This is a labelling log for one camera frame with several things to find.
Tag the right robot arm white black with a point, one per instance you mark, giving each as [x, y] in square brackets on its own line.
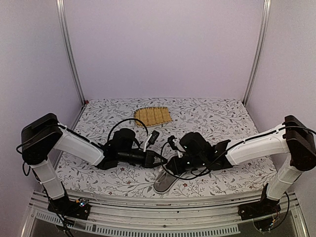
[290, 137]

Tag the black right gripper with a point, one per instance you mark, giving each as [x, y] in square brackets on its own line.
[177, 170]

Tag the right aluminium frame post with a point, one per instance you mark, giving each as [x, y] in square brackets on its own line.
[259, 48]

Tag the floral patterned table mat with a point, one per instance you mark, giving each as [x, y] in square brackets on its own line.
[215, 119]

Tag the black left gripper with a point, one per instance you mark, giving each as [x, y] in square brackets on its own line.
[149, 161]

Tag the white shoelace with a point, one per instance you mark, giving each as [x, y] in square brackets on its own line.
[161, 170]

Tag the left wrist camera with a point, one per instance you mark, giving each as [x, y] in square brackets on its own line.
[151, 139]

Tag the aluminium frame post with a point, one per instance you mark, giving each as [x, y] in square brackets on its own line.
[259, 48]
[69, 51]

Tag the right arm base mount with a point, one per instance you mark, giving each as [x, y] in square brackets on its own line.
[259, 208]

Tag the woven bamboo tray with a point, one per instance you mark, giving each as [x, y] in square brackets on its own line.
[153, 116]

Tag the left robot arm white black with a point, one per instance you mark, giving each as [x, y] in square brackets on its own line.
[47, 133]

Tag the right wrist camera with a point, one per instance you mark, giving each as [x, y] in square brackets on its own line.
[174, 144]

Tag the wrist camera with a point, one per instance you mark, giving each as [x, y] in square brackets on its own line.
[151, 139]
[174, 144]

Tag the front aluminium rail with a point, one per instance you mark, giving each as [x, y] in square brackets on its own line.
[217, 216]

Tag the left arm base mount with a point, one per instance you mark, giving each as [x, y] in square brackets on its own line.
[65, 206]

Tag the grey canvas sneaker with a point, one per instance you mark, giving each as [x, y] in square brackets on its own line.
[163, 185]

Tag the left aluminium frame post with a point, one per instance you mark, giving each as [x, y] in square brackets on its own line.
[69, 51]

